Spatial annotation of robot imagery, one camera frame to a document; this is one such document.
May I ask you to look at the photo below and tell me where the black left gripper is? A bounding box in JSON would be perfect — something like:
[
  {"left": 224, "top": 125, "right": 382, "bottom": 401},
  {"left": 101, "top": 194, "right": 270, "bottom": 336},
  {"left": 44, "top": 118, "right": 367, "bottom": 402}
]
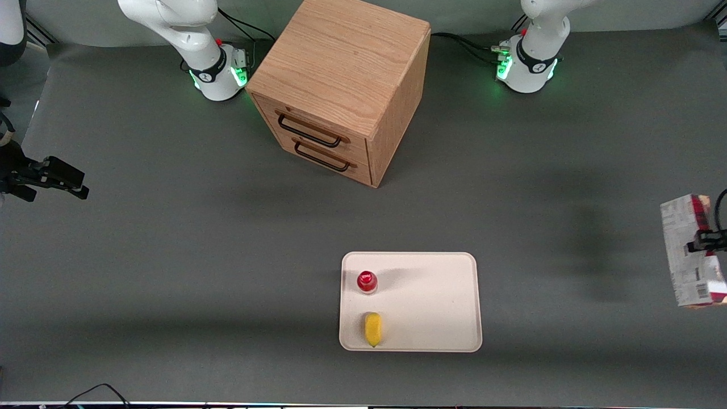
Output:
[{"left": 687, "top": 229, "right": 727, "bottom": 254}]

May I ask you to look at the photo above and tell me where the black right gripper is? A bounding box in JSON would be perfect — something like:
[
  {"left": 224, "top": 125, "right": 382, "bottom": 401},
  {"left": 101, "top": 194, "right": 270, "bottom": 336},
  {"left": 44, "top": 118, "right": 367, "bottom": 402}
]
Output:
[{"left": 0, "top": 140, "right": 90, "bottom": 203}]

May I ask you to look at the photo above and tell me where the red cookie box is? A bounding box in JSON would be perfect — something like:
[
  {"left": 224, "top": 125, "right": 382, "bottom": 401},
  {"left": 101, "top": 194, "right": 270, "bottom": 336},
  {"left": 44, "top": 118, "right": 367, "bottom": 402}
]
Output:
[{"left": 660, "top": 194, "right": 727, "bottom": 310}]

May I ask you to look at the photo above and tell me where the beige plastic tray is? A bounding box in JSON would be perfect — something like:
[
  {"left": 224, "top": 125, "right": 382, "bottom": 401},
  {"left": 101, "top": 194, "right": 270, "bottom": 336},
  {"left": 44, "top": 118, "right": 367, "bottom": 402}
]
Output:
[{"left": 339, "top": 252, "right": 483, "bottom": 353}]

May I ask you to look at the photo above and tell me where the grey table mat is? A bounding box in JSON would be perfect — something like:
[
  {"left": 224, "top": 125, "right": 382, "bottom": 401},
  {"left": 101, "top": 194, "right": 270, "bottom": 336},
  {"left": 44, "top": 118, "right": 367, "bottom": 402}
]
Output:
[{"left": 0, "top": 22, "right": 727, "bottom": 407}]

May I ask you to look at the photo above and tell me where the wooden drawer front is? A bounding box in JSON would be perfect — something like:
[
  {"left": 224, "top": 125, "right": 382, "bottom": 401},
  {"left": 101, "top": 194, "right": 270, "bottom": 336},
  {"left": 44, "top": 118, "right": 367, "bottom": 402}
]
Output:
[
  {"left": 270, "top": 129, "right": 373, "bottom": 187},
  {"left": 253, "top": 95, "right": 371, "bottom": 167}
]

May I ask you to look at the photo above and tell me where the wooden drawer cabinet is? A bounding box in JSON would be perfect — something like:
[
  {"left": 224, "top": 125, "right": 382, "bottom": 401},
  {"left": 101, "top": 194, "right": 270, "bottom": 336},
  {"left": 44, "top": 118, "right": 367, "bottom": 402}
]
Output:
[{"left": 245, "top": 0, "right": 432, "bottom": 189}]

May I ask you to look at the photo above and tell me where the yellow lemon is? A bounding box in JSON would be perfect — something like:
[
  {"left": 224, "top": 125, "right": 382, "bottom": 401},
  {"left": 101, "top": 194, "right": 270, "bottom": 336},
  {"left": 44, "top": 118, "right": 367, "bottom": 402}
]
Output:
[{"left": 363, "top": 312, "right": 383, "bottom": 348}]

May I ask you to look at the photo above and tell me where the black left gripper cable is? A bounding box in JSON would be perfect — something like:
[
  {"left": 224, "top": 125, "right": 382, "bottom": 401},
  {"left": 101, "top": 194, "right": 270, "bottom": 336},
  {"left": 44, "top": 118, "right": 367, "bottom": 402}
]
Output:
[{"left": 712, "top": 189, "right": 727, "bottom": 233}]

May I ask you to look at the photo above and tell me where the black thin cable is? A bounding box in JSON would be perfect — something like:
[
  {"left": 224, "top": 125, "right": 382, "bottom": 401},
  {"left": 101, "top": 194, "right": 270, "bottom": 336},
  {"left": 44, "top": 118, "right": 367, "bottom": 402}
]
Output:
[{"left": 56, "top": 383, "right": 132, "bottom": 409}]

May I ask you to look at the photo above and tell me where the black right arm base cable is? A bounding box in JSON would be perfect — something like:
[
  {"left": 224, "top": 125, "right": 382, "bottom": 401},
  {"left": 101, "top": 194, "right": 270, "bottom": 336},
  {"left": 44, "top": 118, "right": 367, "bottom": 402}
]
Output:
[{"left": 217, "top": 7, "right": 276, "bottom": 44}]

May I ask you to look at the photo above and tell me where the black arm base cable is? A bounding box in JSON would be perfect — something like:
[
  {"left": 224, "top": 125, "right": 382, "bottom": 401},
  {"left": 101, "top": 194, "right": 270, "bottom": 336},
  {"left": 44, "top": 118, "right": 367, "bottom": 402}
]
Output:
[
  {"left": 217, "top": 7, "right": 276, "bottom": 44},
  {"left": 431, "top": 32, "right": 503, "bottom": 64}
]

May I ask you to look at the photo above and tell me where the dark metal drawer handle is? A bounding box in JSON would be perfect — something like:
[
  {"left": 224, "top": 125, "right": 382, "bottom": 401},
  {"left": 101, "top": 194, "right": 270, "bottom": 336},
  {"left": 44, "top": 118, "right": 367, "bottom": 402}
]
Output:
[
  {"left": 276, "top": 110, "right": 350, "bottom": 149},
  {"left": 292, "top": 137, "right": 358, "bottom": 173}
]

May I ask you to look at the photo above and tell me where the black left arm base cable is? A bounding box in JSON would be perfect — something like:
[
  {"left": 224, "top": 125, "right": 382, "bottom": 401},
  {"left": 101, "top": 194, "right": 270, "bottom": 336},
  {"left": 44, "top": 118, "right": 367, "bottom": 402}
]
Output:
[{"left": 431, "top": 32, "right": 503, "bottom": 64}]

